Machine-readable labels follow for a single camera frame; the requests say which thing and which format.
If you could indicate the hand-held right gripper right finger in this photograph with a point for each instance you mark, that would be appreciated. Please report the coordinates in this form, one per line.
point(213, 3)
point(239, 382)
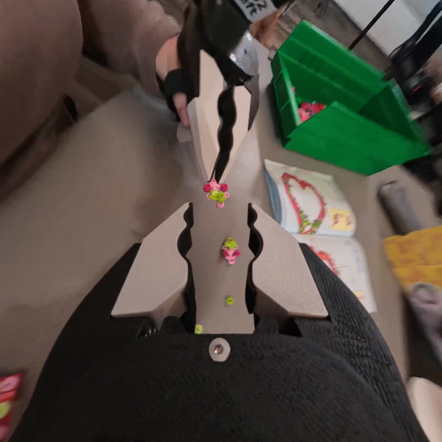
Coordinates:
point(286, 276)

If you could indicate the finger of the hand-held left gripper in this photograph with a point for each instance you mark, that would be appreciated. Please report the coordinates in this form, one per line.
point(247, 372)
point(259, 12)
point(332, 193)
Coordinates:
point(241, 114)
point(205, 121)

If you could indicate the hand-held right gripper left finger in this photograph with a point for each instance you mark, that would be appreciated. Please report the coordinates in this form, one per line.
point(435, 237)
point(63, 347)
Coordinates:
point(155, 276)

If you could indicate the pink lego flower assembly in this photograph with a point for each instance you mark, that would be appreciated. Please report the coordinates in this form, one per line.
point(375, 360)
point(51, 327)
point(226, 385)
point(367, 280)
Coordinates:
point(230, 250)
point(216, 193)

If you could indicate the person's left forearm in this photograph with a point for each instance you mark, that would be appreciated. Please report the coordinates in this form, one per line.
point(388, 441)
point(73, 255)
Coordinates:
point(131, 41)

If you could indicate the lime green lego piece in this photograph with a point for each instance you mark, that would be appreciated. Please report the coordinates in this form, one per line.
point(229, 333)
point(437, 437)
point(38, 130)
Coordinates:
point(230, 300)
point(198, 329)

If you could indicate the red lego pieces pile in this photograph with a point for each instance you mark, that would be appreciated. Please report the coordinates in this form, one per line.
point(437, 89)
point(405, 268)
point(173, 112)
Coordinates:
point(310, 108)

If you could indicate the lego instruction booklet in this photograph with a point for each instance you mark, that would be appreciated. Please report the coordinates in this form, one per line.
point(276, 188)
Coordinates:
point(310, 207)

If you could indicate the person's left hand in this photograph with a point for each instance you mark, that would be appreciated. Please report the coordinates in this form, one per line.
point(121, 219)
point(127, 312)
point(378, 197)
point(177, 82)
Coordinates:
point(165, 55)

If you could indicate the green plastic bin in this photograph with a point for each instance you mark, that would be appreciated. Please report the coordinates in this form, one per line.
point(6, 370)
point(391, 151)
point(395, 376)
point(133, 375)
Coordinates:
point(345, 138)

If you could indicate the yellow printed bag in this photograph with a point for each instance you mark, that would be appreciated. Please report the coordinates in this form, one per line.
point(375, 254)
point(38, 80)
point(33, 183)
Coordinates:
point(414, 255)

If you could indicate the grey cylinder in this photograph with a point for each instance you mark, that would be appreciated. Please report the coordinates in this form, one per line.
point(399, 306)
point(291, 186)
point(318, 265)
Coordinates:
point(400, 207)

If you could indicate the grey cloth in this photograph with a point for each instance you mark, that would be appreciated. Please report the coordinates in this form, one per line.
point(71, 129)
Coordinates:
point(426, 314)

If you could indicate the black pole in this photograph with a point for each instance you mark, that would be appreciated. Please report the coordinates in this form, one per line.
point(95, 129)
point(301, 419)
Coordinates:
point(371, 24)

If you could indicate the person's brown clothing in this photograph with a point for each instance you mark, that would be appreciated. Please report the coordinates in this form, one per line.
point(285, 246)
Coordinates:
point(38, 69)

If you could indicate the dark equipment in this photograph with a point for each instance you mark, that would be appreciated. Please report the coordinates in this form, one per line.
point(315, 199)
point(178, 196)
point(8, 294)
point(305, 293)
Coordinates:
point(417, 51)

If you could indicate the pale rounded object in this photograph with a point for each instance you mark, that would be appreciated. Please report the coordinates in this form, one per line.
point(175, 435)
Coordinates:
point(426, 411)

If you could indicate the red printed packet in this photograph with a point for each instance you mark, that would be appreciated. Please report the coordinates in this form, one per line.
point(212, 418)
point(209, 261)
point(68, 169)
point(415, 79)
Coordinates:
point(8, 404)

